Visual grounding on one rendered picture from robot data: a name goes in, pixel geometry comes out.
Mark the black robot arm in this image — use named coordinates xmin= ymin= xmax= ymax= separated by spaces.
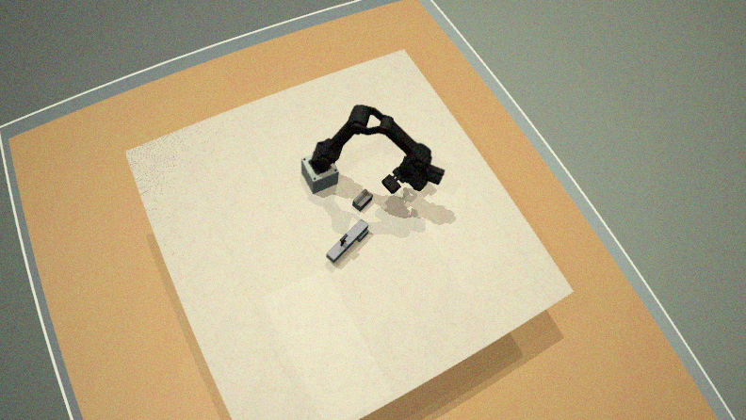
xmin=308 ymin=105 xmax=445 ymax=191

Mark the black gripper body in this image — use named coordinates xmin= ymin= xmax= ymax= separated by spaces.
xmin=381 ymin=165 xmax=414 ymax=194

